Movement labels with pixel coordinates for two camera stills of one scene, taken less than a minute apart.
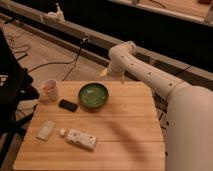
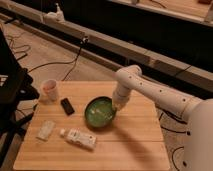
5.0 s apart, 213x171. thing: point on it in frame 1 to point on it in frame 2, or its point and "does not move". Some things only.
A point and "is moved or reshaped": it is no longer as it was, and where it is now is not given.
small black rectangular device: x=70 y=106 is moved or reshaped
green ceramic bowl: x=93 y=96 to x=99 y=112
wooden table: x=95 y=126 does not move
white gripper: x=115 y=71 to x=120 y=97
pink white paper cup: x=49 y=91 does not move
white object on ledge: x=57 y=16 does not move
